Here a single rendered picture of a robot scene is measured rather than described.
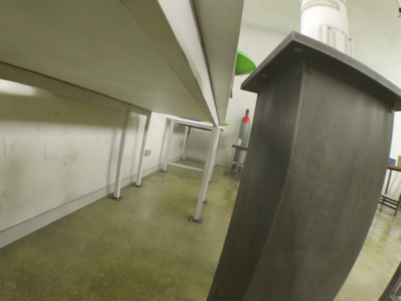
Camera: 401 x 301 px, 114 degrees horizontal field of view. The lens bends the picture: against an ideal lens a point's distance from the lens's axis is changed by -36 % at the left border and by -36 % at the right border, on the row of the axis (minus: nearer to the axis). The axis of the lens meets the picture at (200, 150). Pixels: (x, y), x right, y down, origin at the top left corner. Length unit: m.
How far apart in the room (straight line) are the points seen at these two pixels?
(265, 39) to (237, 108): 2.35
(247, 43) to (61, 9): 5.96
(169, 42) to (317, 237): 0.28
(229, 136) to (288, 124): 5.22
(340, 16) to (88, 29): 0.43
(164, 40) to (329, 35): 0.25
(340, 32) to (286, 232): 0.31
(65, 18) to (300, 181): 0.40
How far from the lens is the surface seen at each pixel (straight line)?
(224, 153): 5.46
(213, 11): 0.25
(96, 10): 0.32
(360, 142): 0.28
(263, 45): 6.23
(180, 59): 0.25
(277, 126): 0.27
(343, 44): 0.36
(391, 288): 1.28
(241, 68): 0.84
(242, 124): 5.24
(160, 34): 0.20
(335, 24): 0.37
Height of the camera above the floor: 0.73
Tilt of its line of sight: 5 degrees down
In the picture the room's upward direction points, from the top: 11 degrees clockwise
